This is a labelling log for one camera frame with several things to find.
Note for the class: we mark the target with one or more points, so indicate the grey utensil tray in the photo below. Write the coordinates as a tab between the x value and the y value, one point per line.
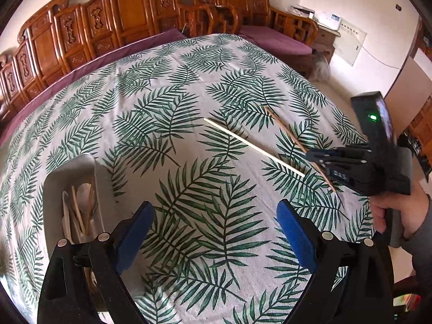
54	182

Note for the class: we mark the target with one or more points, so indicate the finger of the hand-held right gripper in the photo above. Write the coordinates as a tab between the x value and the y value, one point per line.
324	160
351	149

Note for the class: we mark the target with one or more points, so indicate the light wooden chopstick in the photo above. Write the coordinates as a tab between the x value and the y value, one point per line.
249	145

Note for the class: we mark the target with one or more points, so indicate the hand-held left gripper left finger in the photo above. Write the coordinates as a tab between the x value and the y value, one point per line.
135	234

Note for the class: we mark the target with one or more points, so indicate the leaf print tablecloth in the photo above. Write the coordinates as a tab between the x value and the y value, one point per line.
202	84

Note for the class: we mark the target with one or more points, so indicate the short carved wooden sofa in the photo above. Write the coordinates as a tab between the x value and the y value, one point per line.
270	10

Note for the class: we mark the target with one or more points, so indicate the wooden lattice furniture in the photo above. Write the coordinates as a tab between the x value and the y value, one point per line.
422	135

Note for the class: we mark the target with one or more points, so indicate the light wooden utensil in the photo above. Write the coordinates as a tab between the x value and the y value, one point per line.
77	211

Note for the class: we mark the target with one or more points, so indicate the white plastic spoon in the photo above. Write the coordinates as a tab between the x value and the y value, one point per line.
84	192

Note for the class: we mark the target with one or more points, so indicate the person's right hand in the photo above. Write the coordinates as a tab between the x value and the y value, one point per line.
415	209

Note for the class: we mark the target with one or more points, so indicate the grey fluffy duster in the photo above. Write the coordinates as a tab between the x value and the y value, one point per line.
322	67

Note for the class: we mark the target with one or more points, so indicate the carved wooden armchair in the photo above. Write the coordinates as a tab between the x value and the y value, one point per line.
209	17

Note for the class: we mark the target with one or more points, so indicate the beige wooden board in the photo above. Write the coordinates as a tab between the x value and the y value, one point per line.
408	91

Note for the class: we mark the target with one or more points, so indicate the white box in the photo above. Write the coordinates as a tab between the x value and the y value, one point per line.
329	21

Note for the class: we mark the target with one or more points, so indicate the white device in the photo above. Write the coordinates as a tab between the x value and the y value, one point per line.
302	10

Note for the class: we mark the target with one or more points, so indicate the wooden side table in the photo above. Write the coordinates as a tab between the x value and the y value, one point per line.
325	40

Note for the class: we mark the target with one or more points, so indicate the brown wooden spoon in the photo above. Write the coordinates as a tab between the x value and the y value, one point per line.
91	211

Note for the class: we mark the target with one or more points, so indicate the person's right forearm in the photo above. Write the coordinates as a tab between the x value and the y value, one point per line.
422	253

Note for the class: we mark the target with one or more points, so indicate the brown wooden chopstick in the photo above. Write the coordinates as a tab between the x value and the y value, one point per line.
287	130

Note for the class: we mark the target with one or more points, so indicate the long carved wooden sofa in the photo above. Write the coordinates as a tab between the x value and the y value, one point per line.
84	17

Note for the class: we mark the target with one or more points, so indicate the colourful packet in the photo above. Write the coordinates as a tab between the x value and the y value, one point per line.
406	302

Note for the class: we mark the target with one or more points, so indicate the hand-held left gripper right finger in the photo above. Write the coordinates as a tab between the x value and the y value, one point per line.
297	238

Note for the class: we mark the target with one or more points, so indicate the long purple seat cushion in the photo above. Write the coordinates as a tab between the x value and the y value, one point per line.
101	60

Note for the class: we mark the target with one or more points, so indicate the short purple seat cushion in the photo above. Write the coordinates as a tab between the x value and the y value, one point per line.
276	40

